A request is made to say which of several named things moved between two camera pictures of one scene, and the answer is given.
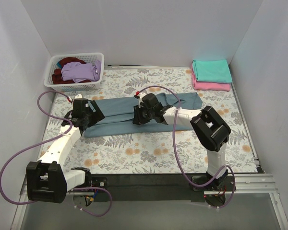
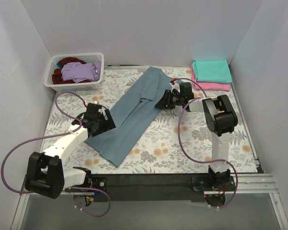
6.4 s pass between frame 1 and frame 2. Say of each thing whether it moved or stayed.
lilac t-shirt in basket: stayed
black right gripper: moved
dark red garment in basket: stayed
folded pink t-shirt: stayed
